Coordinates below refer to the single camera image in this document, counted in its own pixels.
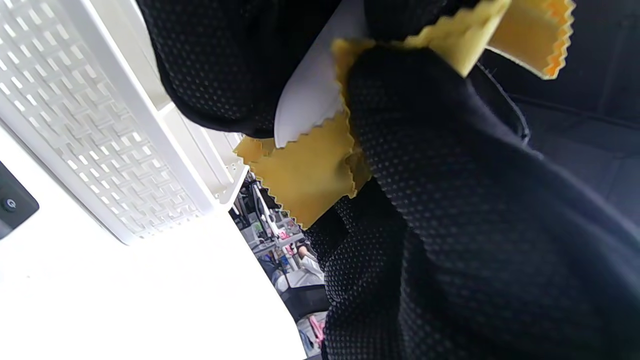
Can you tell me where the person's left hand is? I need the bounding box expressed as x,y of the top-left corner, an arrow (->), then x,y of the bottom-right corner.
136,0 -> 481,140

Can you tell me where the black remote control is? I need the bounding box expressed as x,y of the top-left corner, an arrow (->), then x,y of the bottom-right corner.
0,160 -> 40,241

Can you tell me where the person's right hand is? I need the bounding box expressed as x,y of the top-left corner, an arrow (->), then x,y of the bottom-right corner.
300,45 -> 640,360

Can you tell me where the yellow cleaning cloth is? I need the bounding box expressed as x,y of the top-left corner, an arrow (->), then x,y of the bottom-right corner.
234,0 -> 576,230

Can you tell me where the white rounded plastic object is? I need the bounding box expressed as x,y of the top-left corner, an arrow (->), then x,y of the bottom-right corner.
274,0 -> 370,149

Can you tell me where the white plastic organizer basket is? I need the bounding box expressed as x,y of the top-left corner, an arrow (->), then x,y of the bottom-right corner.
0,0 -> 251,246

